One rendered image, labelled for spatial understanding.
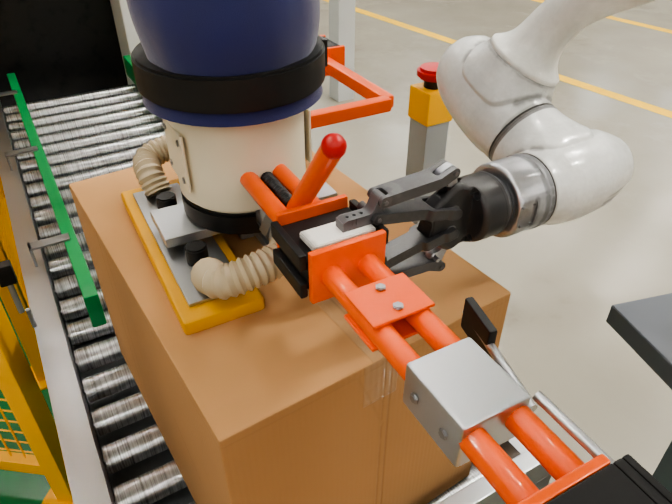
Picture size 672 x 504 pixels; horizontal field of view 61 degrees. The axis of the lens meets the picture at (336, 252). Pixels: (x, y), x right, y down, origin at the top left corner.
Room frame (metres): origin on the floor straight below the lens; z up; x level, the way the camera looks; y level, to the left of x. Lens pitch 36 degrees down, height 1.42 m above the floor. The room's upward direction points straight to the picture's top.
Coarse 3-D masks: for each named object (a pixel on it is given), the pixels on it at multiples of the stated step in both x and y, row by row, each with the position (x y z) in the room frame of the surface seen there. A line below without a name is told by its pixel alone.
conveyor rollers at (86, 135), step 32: (64, 96) 2.28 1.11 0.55; (96, 96) 2.32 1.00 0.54; (128, 96) 2.30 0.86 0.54; (64, 128) 2.00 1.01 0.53; (96, 128) 1.97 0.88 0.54; (128, 128) 1.96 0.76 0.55; (160, 128) 1.99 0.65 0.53; (32, 160) 1.71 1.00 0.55; (64, 160) 1.74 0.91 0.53; (96, 160) 1.71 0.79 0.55; (128, 160) 1.75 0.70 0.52; (32, 192) 1.52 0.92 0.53; (64, 192) 1.50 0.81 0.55; (64, 256) 1.18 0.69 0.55; (64, 288) 1.06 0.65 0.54; (96, 288) 1.10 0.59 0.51; (96, 352) 0.84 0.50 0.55; (96, 384) 0.76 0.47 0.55; (128, 384) 0.78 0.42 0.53; (96, 416) 0.68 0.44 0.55; (128, 416) 0.69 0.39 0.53; (128, 448) 0.61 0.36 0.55; (160, 448) 0.63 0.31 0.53; (128, 480) 0.55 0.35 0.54; (160, 480) 0.55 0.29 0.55
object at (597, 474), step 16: (592, 464) 0.21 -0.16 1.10; (608, 464) 0.21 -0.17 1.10; (560, 480) 0.20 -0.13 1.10; (576, 480) 0.20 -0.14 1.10; (592, 480) 0.20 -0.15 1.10; (608, 480) 0.20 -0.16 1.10; (624, 480) 0.20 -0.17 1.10; (544, 496) 0.19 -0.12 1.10; (560, 496) 0.19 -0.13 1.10; (576, 496) 0.19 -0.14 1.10; (592, 496) 0.19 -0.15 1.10; (608, 496) 0.19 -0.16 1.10; (624, 496) 0.19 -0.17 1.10; (640, 496) 0.19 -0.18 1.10
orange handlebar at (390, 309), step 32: (384, 96) 0.85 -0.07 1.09; (256, 192) 0.57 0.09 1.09; (352, 288) 0.40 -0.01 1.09; (384, 288) 0.39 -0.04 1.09; (416, 288) 0.39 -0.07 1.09; (352, 320) 0.38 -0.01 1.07; (384, 320) 0.35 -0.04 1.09; (416, 320) 0.36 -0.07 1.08; (384, 352) 0.33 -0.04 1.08; (512, 416) 0.26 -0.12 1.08; (480, 448) 0.23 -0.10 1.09; (544, 448) 0.23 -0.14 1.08; (512, 480) 0.21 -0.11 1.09
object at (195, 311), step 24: (168, 192) 0.72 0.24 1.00; (144, 216) 0.70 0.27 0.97; (144, 240) 0.64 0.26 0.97; (216, 240) 0.64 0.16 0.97; (168, 264) 0.58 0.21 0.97; (192, 264) 0.58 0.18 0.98; (168, 288) 0.54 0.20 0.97; (192, 288) 0.54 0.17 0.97; (192, 312) 0.50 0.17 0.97; (216, 312) 0.50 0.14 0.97; (240, 312) 0.51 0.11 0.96
